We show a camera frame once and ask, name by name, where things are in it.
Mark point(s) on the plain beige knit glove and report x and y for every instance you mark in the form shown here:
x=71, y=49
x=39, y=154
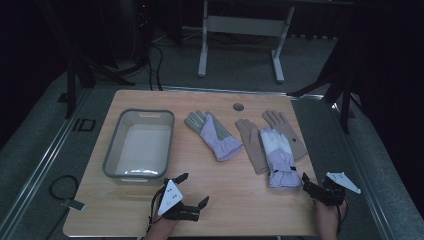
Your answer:
x=253, y=146

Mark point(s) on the beige knit glove with button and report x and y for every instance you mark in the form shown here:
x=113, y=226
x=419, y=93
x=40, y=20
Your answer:
x=286, y=128

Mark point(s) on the white metal desk frame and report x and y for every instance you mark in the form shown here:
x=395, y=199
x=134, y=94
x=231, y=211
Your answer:
x=243, y=26

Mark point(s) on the purple and white ski glove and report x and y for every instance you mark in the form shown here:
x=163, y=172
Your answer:
x=280, y=156

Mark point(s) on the metal floor rail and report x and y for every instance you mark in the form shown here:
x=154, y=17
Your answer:
x=360, y=166
x=36, y=160

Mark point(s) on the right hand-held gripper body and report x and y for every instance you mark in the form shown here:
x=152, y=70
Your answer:
x=333, y=191

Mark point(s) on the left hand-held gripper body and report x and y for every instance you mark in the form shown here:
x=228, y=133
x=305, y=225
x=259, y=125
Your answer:
x=170, y=198

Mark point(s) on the black metal stand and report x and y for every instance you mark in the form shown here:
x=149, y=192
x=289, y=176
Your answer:
x=80, y=76
x=336, y=90

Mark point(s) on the grey plastic basin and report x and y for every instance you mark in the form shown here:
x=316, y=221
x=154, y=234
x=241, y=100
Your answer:
x=140, y=146

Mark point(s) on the grey flat plug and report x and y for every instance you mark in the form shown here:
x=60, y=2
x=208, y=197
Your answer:
x=74, y=204

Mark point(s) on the person's left hand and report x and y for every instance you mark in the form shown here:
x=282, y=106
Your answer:
x=159, y=220

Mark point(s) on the person's right hand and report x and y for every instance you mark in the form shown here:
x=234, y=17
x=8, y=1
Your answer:
x=328, y=216

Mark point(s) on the purple glove with grey palm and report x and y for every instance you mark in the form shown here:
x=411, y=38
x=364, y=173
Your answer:
x=213, y=136

